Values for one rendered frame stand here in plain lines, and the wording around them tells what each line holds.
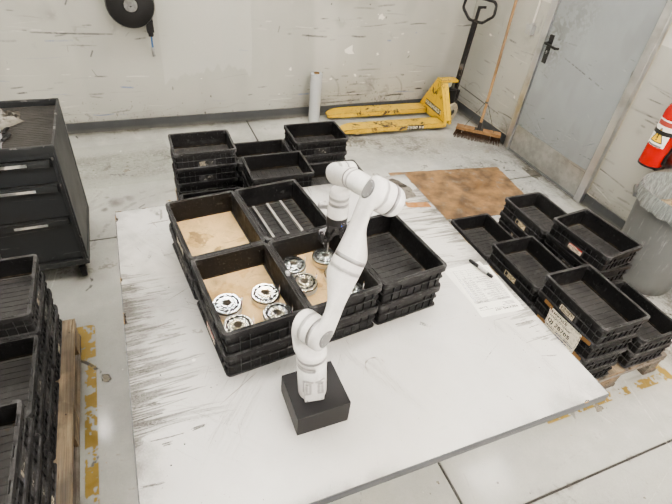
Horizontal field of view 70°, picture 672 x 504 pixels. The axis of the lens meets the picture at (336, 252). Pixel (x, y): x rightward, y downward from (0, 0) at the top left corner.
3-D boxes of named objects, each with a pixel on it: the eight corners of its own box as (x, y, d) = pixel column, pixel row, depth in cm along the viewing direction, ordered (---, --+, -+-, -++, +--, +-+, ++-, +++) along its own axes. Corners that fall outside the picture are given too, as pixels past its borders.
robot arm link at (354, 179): (372, 172, 152) (351, 160, 148) (414, 194, 129) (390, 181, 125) (358, 198, 153) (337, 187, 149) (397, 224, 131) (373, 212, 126)
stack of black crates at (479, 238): (513, 276, 308) (526, 249, 294) (475, 285, 298) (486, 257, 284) (478, 239, 336) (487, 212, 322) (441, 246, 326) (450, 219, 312)
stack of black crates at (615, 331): (609, 375, 252) (652, 317, 224) (565, 391, 242) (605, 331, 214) (557, 321, 280) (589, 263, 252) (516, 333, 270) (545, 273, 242)
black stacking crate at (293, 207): (330, 247, 208) (333, 226, 201) (266, 263, 196) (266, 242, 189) (293, 199, 234) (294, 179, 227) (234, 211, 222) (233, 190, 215)
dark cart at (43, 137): (95, 279, 293) (53, 145, 236) (10, 293, 278) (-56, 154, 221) (93, 223, 335) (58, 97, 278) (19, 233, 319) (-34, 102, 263)
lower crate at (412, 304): (436, 307, 201) (442, 286, 193) (375, 328, 189) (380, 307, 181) (385, 250, 227) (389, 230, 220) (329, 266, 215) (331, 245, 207)
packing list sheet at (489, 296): (528, 308, 205) (528, 307, 205) (483, 320, 198) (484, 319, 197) (483, 260, 228) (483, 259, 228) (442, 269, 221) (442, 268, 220)
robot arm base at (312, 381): (329, 398, 151) (329, 364, 140) (300, 403, 150) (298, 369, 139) (323, 374, 158) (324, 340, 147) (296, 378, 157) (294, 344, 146)
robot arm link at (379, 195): (382, 175, 124) (339, 263, 127) (409, 190, 128) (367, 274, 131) (366, 170, 132) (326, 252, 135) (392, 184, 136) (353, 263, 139)
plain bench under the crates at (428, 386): (540, 483, 219) (610, 394, 174) (176, 638, 164) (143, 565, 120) (386, 262, 330) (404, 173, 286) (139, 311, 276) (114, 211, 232)
